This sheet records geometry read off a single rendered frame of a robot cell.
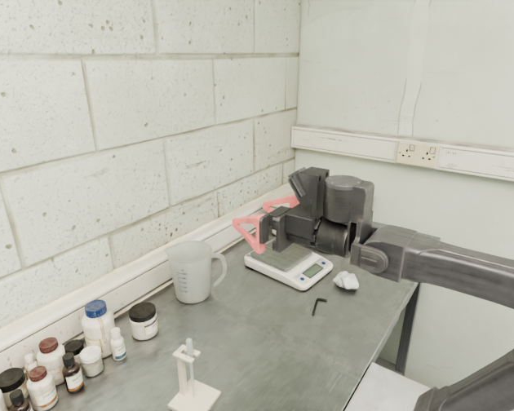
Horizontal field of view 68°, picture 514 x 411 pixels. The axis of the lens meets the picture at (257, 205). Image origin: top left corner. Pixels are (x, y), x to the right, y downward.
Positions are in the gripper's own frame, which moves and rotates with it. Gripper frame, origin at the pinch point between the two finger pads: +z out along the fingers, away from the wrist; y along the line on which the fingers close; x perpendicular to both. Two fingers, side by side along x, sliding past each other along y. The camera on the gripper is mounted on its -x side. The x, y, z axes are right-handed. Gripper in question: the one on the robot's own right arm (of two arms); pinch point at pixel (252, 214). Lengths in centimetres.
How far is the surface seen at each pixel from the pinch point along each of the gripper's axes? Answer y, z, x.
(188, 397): 13.0, 7.9, 39.3
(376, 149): -95, 8, 8
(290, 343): -13.9, -1.0, 40.2
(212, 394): 9.5, 4.4, 39.3
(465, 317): -100, -34, 73
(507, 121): -100, -33, -6
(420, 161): -94, -9, 9
